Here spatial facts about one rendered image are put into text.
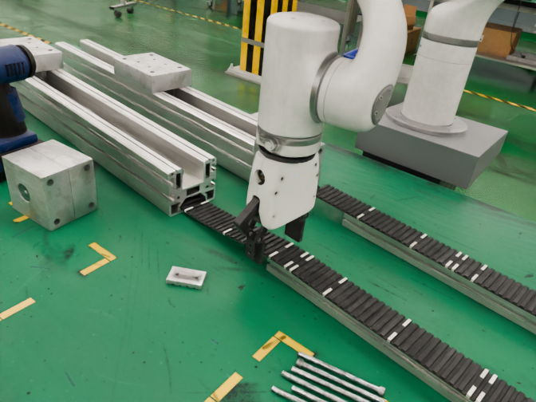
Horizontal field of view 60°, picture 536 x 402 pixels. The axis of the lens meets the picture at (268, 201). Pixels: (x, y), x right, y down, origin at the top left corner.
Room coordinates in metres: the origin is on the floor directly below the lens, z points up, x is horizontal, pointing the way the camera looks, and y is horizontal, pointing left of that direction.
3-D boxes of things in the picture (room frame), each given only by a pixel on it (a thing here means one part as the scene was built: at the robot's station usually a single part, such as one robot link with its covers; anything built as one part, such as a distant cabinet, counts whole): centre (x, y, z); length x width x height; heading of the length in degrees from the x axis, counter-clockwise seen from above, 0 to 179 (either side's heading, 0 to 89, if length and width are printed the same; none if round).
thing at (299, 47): (0.56, -0.02, 1.07); 0.09 x 0.08 x 0.13; 58
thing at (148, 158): (0.95, 0.43, 0.82); 0.80 x 0.10 x 0.09; 49
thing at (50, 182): (0.65, 0.34, 0.83); 0.11 x 0.10 x 0.10; 150
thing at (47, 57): (1.11, 0.62, 0.87); 0.16 x 0.11 x 0.07; 49
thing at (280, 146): (0.56, -0.02, 0.99); 0.09 x 0.08 x 0.03; 139
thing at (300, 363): (0.35, -0.10, 0.78); 0.11 x 0.01 x 0.01; 67
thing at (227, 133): (1.09, 0.31, 0.82); 0.80 x 0.10 x 0.09; 49
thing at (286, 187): (0.56, -0.02, 0.93); 0.10 x 0.07 x 0.11; 139
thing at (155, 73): (1.09, 0.31, 0.87); 0.16 x 0.11 x 0.07; 49
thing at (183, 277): (0.50, 0.10, 0.78); 0.05 x 0.03 x 0.01; 85
